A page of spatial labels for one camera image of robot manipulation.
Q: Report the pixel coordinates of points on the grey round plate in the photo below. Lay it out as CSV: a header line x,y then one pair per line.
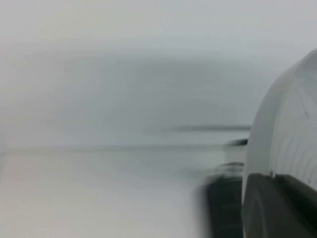
x,y
284,124

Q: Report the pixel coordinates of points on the black plastic drip tray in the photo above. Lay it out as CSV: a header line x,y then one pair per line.
x,y
223,203

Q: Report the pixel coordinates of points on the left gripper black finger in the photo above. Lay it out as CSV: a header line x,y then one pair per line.
x,y
280,210

